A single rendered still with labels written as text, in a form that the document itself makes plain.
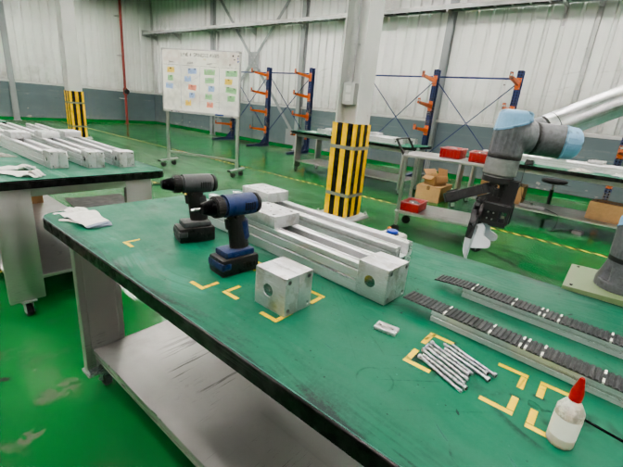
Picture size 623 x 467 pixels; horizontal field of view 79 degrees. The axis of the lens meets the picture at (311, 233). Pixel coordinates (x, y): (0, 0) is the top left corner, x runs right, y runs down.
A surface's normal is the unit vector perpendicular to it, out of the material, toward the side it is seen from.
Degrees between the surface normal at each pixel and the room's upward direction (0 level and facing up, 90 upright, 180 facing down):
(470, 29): 90
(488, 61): 90
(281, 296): 90
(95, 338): 90
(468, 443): 0
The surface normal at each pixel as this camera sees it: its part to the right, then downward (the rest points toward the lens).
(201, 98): -0.34, 0.27
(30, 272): 0.76, 0.27
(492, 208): -0.59, 0.19
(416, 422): 0.09, -0.94
